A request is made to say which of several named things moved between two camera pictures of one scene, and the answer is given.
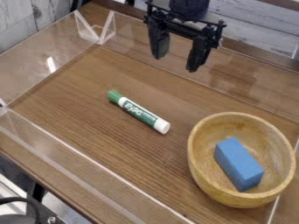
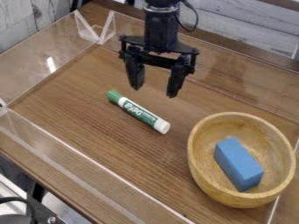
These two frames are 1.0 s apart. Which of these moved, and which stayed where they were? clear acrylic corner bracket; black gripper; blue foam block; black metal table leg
Moved: black gripper
Stayed: clear acrylic corner bracket; blue foam block; black metal table leg
